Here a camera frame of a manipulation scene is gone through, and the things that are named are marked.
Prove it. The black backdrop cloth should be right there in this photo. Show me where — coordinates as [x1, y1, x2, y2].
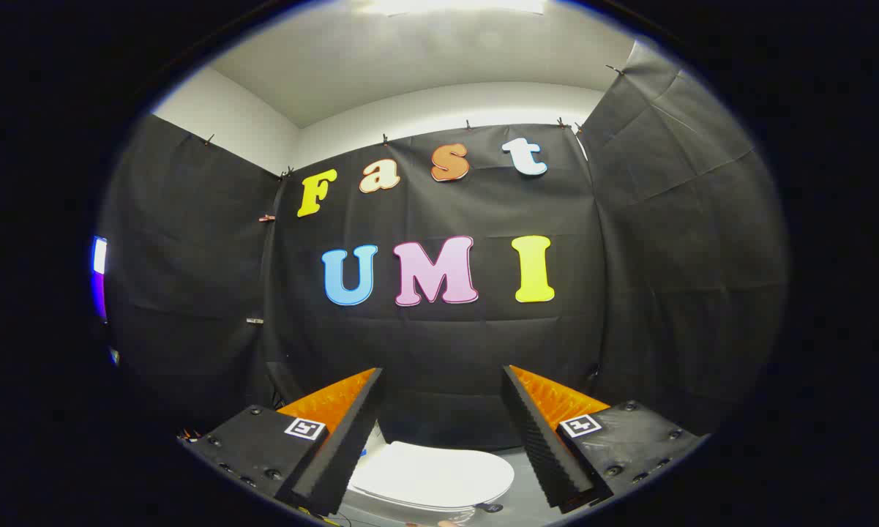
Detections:
[99, 40, 790, 452]

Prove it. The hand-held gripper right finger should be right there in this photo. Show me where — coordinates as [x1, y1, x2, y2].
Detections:
[502, 365, 708, 514]

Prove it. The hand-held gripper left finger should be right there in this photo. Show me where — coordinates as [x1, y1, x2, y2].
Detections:
[182, 367, 384, 517]

